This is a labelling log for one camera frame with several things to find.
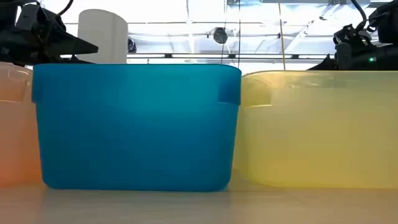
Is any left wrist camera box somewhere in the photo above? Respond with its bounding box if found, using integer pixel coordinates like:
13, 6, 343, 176
15, 3, 44, 32

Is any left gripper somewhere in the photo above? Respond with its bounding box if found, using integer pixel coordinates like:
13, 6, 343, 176
0, 18, 99, 66

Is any orange translucent plastic bin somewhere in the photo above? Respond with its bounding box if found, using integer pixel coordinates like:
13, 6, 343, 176
0, 61, 43, 187

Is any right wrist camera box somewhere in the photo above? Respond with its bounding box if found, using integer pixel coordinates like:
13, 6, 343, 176
335, 42, 353, 71

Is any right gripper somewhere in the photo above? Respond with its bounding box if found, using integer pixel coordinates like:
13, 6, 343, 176
307, 24, 374, 71

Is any yellow translucent plastic bin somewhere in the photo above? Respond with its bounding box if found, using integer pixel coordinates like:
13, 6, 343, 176
233, 70, 398, 190

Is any white cylindrical lamp shade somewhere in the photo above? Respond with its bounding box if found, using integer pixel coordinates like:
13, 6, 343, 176
76, 8, 129, 65

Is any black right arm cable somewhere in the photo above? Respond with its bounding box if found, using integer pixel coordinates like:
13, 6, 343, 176
351, 0, 369, 32

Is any grey horizontal ceiling beam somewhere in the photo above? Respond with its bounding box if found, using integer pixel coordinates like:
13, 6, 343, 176
60, 52, 336, 60

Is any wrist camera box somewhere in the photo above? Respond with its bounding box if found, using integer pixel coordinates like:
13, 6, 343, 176
15, 3, 44, 32
335, 42, 353, 71

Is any blue plastic bin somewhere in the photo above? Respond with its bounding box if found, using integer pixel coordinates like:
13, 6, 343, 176
31, 63, 243, 192

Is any black looped camera cable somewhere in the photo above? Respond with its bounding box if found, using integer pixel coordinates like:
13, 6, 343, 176
57, 0, 75, 16

